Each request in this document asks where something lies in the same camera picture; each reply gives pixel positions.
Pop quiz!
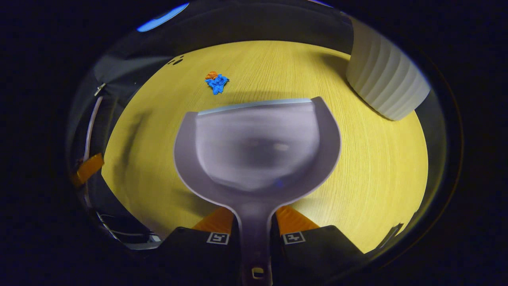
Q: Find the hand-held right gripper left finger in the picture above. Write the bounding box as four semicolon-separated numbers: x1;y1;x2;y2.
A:
153;207;242;286

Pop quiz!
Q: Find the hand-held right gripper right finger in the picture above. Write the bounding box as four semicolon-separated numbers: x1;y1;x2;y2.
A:
271;205;368;286

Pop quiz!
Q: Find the white plastic dustpan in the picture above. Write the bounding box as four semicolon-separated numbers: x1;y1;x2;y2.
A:
173;97;342;286

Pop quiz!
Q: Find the blue paper scrap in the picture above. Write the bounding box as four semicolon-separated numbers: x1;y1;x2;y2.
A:
205;74;230;95

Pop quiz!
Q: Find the black backdrop cloth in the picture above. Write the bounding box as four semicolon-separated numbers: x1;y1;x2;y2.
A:
65;0;449;247

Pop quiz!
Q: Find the black metal desk bracket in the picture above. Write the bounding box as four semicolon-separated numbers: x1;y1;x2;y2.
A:
376;222;404;249

